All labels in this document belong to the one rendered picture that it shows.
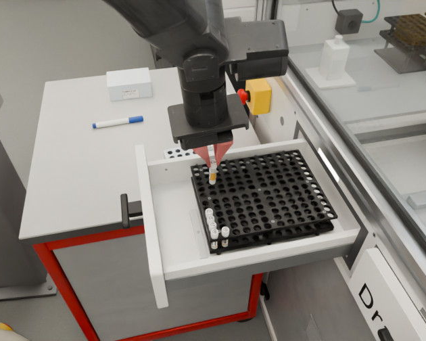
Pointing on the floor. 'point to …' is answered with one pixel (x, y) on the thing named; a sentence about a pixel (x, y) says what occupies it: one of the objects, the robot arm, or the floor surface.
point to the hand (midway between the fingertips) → (212, 160)
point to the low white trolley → (114, 213)
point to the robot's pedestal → (7, 224)
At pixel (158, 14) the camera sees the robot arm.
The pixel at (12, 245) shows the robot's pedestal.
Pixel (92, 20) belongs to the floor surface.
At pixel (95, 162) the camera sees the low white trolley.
